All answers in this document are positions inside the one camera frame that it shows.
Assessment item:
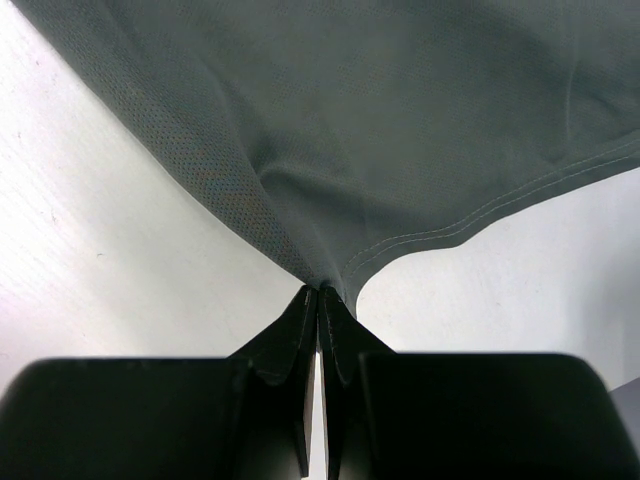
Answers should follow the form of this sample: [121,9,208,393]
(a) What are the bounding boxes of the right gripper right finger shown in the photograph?
[317,288,639,479]

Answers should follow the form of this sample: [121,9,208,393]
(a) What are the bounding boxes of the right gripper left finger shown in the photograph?
[1,287,318,479]

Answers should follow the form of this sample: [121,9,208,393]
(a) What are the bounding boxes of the grey t shirt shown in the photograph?
[18,1,639,306]

